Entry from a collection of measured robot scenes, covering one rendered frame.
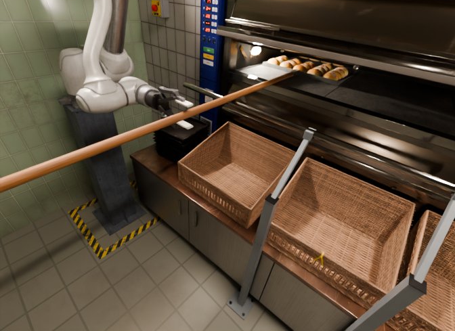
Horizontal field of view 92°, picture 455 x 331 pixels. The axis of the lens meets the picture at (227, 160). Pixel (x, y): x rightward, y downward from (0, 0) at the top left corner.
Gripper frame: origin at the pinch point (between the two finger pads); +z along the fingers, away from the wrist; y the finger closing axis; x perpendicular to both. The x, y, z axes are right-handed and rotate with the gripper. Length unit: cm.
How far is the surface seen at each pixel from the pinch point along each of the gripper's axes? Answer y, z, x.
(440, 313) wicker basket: 60, 112, -37
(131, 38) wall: -4, -122, -53
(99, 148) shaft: -0.4, 1.5, 33.3
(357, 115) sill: 3, 49, -66
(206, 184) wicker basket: 48, -2, -16
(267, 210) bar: 28.8, 39.2, -6.2
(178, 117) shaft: -0.9, 1.4, 4.8
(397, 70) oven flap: -22, 55, -52
